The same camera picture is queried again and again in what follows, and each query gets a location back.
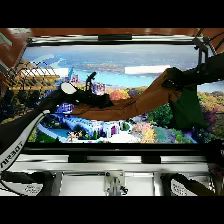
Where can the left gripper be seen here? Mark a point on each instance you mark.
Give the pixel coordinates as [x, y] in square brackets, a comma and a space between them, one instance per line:
[95, 100]

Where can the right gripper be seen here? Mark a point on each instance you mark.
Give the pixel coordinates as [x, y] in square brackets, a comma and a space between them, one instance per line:
[178, 78]

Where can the brown garment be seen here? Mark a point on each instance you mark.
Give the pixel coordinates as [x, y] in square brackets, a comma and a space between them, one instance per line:
[140, 105]

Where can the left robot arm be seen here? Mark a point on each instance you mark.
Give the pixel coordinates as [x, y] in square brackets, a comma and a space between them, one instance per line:
[20, 130]

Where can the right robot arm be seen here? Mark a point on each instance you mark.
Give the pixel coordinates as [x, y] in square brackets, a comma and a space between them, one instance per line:
[210, 68]

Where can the dark green garment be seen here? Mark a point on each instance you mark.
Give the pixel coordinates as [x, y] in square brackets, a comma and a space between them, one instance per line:
[186, 110]

